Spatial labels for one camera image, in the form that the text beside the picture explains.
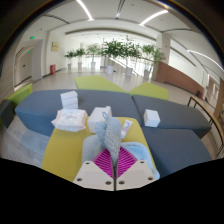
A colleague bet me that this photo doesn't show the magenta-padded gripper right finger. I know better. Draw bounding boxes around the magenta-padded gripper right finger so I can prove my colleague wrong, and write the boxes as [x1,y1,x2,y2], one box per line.
[115,146,158,192]

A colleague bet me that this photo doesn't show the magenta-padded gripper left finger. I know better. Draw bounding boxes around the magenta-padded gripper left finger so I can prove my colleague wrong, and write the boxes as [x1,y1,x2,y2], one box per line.
[72,148,116,192]

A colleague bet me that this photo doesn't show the light blue towel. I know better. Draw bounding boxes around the light blue towel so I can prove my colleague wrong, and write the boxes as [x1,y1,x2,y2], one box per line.
[81,111,161,181]

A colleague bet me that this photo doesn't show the yellow upholstered bench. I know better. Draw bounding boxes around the yellow upholstered bench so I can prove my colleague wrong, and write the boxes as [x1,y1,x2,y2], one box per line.
[41,116,158,183]

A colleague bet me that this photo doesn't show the small white tube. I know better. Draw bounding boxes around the small white tube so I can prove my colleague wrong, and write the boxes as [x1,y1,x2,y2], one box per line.
[119,119,134,140]

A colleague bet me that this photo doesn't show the small white box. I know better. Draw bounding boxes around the small white box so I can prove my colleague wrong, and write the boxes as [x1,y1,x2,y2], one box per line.
[143,108,161,128]

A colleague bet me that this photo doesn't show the large white box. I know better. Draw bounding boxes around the large white box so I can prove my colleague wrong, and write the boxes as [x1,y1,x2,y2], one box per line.
[87,105,113,134]

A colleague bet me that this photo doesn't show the stack of white tissue packs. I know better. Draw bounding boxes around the stack of white tissue packs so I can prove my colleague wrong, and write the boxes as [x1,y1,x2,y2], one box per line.
[60,90,79,110]

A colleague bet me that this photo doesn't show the small green upholstered bench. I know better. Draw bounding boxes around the small green upholstered bench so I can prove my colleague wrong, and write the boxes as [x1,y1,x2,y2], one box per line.
[128,81,170,101]

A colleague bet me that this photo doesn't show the long blue-grey upholstered bench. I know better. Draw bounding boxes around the long blue-grey upholstered bench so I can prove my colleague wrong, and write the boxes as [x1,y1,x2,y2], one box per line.
[14,89,142,137]

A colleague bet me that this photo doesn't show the large green upholstered bench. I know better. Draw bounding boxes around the large green upholstered bench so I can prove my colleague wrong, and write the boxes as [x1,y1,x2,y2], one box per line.
[74,75,128,94]

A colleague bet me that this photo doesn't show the wooden table with black legs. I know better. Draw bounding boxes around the wooden table with black legs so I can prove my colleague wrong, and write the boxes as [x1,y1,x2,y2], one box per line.
[187,95,224,158]

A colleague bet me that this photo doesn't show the long green upholstered bench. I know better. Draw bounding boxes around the long green upholstered bench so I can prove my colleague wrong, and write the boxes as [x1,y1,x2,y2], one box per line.
[7,82,34,109]

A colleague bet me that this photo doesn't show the wooden shelf unit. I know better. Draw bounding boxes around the wooden shelf unit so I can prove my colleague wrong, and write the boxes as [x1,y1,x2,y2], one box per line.
[213,78,224,121]

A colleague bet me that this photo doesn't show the row of potted plants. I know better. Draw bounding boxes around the row of potted plants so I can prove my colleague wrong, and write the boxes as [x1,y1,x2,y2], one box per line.
[64,37,165,81]

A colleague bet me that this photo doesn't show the ceiling strip lights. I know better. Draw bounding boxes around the ceiling strip lights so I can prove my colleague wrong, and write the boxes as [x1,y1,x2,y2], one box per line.
[75,0,170,27]

